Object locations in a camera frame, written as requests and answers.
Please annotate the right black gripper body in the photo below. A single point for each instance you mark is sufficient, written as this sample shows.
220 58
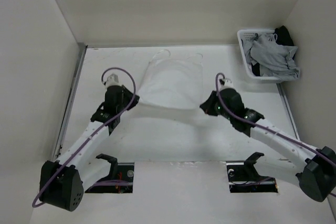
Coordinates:
214 107

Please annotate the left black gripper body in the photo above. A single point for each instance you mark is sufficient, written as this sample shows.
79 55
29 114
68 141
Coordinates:
127 99

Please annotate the white tank top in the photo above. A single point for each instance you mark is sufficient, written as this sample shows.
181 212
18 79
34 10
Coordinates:
173 81

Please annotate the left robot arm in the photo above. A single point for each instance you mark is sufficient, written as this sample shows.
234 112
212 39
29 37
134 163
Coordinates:
64 181

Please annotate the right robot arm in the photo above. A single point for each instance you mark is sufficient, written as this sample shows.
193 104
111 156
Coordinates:
314 168

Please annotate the grey tank top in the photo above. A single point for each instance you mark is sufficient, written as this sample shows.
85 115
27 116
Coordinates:
268 59

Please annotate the black tank top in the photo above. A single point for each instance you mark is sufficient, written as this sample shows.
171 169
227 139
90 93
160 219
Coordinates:
283 36

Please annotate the white plastic laundry basket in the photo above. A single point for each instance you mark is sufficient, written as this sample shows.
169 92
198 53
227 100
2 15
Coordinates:
245 34

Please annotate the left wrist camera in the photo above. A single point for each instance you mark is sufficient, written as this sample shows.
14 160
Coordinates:
112 80

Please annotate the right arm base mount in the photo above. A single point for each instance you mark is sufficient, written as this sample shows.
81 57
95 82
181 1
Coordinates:
243 177

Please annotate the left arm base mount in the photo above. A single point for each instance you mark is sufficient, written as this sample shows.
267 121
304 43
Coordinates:
108 176

